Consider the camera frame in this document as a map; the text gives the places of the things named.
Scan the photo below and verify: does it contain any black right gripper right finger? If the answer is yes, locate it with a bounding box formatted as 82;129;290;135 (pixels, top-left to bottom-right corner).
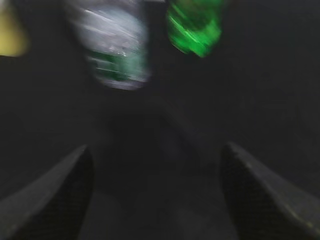
219;142;320;240

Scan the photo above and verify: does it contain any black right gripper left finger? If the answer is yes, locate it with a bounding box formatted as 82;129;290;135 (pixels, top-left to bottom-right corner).
0;145;95;240

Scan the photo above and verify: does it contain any clear plastic water bottle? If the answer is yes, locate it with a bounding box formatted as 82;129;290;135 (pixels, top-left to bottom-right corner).
64;0;151;91

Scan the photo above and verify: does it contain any black table cloth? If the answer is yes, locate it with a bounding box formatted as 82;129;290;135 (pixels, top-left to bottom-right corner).
0;0;320;240

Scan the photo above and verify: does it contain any yellow object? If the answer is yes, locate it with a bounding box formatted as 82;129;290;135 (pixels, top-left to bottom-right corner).
0;0;29;57

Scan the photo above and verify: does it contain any green plastic bottle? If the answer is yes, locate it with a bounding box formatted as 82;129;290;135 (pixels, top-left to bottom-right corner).
166;0;225;58

